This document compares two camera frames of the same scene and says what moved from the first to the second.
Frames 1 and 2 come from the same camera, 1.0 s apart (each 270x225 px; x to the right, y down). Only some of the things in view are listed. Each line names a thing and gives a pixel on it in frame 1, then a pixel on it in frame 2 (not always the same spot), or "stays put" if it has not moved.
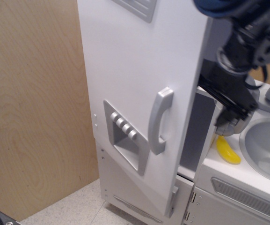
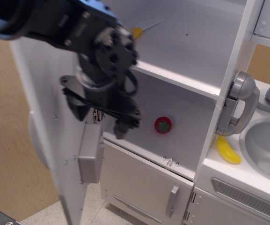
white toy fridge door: x=143 y=79 -> x=54 y=129
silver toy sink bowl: x=262 y=143 stays put
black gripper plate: x=233 y=89 -> x=112 y=101
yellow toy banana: x=226 y=151 stays put
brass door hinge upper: x=193 y=197 stays put
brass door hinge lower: x=186 y=216 stays put
